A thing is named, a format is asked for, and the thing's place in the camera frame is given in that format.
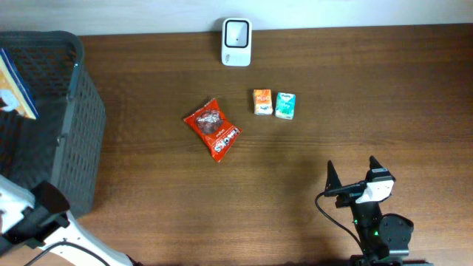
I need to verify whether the teal tissue pack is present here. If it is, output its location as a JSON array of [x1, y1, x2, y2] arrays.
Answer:
[[275, 92, 296, 120]]

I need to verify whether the orange tissue pack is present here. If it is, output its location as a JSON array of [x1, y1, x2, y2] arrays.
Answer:
[[253, 89, 273, 115]]

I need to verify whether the red snack bag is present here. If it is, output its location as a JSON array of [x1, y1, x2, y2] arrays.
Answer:
[[183, 98, 242, 163]]

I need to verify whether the cream chips bag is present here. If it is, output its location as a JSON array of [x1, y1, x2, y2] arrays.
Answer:
[[1, 48, 39, 120]]

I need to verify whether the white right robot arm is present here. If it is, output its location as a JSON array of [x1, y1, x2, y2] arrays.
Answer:
[[315, 156, 429, 266]]

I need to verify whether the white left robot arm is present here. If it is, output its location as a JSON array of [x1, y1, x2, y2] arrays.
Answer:
[[1, 177, 140, 266]]

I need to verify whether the grey plastic basket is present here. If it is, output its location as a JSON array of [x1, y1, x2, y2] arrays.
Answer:
[[1, 31, 106, 218]]

